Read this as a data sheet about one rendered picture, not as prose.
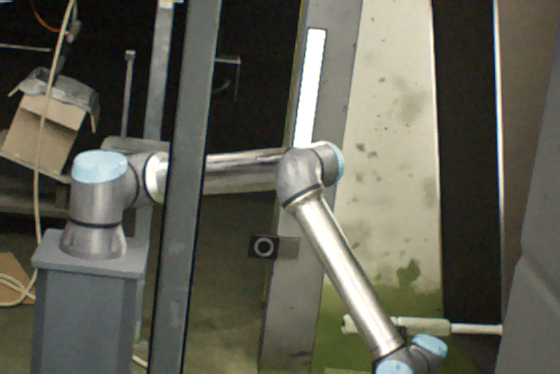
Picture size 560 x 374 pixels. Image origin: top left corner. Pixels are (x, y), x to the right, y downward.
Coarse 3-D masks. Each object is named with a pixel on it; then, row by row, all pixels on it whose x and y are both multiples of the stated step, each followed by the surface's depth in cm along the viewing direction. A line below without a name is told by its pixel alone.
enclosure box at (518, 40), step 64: (448, 0) 313; (512, 0) 254; (448, 64) 318; (512, 64) 258; (448, 128) 323; (512, 128) 262; (448, 192) 328; (512, 192) 267; (448, 256) 334; (512, 256) 271; (448, 320) 339
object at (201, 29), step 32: (192, 0) 172; (192, 32) 173; (192, 64) 174; (192, 96) 176; (192, 128) 177; (192, 160) 178; (192, 192) 179; (192, 224) 181; (160, 288) 183; (160, 320) 185; (160, 352) 186
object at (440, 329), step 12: (348, 324) 307; (396, 324) 309; (408, 324) 310; (420, 324) 310; (432, 324) 311; (444, 324) 312; (456, 324) 314; (408, 336) 311; (432, 336) 312; (444, 336) 312; (372, 360) 315; (372, 372) 315
